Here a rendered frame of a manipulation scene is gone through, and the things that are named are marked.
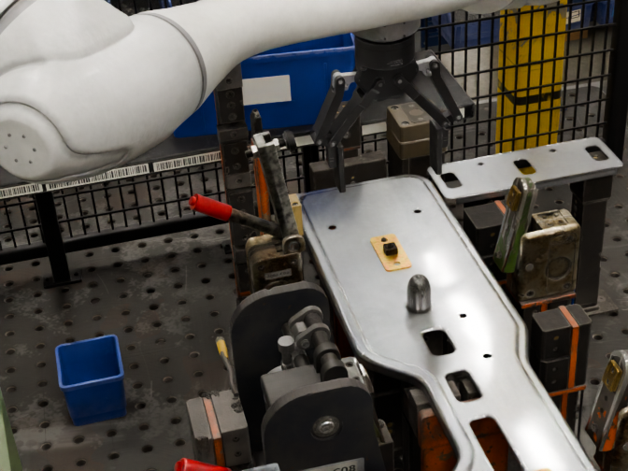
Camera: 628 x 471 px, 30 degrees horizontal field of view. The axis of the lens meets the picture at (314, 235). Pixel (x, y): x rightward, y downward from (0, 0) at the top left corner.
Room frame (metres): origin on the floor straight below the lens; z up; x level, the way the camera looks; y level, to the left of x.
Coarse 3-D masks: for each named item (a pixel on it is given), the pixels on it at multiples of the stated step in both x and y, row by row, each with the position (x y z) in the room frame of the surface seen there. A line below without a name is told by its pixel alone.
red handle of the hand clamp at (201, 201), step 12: (192, 204) 1.28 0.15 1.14; (204, 204) 1.27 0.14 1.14; (216, 204) 1.28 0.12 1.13; (216, 216) 1.28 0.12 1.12; (228, 216) 1.28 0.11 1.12; (240, 216) 1.29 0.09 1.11; (252, 216) 1.30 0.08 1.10; (252, 228) 1.29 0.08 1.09; (264, 228) 1.29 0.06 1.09; (276, 228) 1.30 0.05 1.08
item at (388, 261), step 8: (376, 240) 1.37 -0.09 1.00; (392, 240) 1.36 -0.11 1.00; (376, 248) 1.35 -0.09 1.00; (384, 248) 1.33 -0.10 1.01; (392, 248) 1.33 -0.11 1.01; (400, 248) 1.34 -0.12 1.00; (384, 256) 1.33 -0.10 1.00; (392, 256) 1.32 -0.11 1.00; (400, 256) 1.32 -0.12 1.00; (384, 264) 1.31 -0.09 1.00; (392, 264) 1.30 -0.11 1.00; (400, 264) 1.30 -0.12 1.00; (408, 264) 1.30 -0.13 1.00
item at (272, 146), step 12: (264, 132) 1.32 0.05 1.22; (288, 132) 1.31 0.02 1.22; (264, 144) 1.29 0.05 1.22; (276, 144) 1.30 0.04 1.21; (288, 144) 1.30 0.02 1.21; (252, 156) 1.29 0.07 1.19; (264, 156) 1.28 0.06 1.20; (276, 156) 1.29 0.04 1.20; (264, 168) 1.28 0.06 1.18; (276, 168) 1.29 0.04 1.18; (276, 180) 1.29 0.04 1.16; (276, 192) 1.29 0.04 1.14; (276, 204) 1.29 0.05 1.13; (288, 204) 1.29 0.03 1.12; (276, 216) 1.30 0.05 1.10; (288, 216) 1.29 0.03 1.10; (288, 228) 1.29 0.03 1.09
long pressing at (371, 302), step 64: (320, 192) 1.51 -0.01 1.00; (384, 192) 1.50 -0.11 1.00; (320, 256) 1.34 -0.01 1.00; (448, 256) 1.32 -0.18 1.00; (384, 320) 1.19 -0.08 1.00; (448, 320) 1.18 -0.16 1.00; (512, 320) 1.17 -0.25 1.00; (448, 384) 1.06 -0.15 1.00; (512, 384) 1.05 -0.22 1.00; (512, 448) 0.94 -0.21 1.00; (576, 448) 0.94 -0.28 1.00
